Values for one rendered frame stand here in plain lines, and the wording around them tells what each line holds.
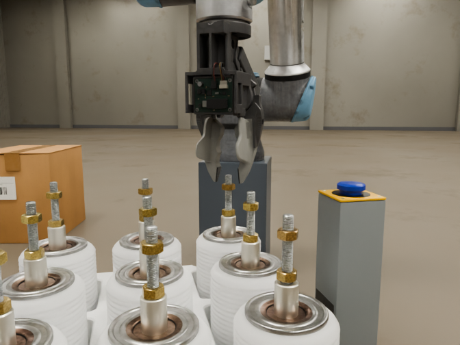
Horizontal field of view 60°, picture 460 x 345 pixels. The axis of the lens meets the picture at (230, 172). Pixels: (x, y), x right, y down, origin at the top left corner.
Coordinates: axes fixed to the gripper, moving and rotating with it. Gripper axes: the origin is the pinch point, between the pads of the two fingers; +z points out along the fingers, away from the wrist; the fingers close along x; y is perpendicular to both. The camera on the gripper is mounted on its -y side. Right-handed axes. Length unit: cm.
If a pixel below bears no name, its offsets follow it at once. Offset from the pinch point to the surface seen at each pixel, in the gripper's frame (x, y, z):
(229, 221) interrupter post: 0.6, 1.7, 6.9
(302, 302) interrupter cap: 14.1, 18.4, 9.1
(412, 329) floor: 29, -28, 34
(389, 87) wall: 39, -899, -58
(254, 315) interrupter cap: 10.5, 22.4, 9.0
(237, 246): 2.6, 4.2, 9.6
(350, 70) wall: -41, -884, -96
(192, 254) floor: -31, -51, 34
